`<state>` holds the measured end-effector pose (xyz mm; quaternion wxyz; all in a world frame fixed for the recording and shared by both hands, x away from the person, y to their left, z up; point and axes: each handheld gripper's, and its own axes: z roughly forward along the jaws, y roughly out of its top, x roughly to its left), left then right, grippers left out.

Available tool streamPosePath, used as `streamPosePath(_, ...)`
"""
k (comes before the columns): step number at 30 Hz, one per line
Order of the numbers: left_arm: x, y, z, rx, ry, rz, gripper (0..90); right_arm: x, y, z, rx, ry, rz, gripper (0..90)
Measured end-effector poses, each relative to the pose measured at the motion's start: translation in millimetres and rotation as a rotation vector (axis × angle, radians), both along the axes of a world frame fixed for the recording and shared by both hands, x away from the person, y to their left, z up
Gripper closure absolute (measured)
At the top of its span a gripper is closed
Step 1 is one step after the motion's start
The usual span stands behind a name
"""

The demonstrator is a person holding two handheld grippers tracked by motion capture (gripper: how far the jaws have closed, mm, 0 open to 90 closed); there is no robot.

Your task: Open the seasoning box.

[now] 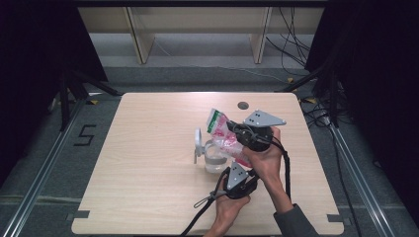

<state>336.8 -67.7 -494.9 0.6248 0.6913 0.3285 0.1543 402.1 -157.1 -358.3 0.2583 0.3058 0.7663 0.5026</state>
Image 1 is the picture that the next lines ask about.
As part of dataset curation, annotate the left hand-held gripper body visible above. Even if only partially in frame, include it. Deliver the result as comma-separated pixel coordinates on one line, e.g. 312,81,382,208
222,161,260,200

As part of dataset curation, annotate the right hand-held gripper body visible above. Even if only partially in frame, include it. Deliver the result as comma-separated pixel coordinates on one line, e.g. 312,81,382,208
234,109,287,153

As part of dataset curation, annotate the pink bag of white powder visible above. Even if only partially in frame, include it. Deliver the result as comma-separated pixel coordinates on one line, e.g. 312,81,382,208
206,108,253,169

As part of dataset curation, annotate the clear jar with grey lid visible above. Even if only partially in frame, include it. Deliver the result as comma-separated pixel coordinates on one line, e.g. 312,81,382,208
193,127,230,175

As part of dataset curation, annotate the person's right hand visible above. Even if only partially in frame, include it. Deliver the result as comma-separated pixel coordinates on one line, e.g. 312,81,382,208
242,126,285,186

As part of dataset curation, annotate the person's left hand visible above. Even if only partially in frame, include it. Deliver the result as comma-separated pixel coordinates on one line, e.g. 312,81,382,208
213,195,251,232

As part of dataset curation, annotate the black tripod stand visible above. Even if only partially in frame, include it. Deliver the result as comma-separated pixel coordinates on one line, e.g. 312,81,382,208
58,68,124,132
275,61,341,128

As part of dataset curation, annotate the light wooden shelf unit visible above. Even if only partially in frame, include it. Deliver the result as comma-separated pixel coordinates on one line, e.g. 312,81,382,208
77,6,326,65

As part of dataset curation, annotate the black curtain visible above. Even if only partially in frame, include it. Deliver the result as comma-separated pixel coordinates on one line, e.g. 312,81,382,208
0,0,109,187
305,0,419,216

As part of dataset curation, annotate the grey strap loop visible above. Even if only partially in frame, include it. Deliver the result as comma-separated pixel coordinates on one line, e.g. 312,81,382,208
193,190,228,209

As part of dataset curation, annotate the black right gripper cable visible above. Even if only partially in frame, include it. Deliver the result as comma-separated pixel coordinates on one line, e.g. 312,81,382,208
271,136,293,200

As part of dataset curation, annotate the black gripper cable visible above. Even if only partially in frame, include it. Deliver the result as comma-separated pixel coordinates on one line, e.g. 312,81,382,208
271,136,293,200
180,167,232,237

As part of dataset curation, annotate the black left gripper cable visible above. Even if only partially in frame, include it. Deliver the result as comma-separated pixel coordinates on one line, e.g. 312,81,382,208
180,167,232,237

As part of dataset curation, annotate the bundle of black cables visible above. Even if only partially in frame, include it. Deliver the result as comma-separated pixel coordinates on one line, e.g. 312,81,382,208
265,6,315,68

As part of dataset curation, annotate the metal floor rail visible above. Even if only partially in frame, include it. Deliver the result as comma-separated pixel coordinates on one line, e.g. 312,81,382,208
0,98,87,237
328,123,398,237

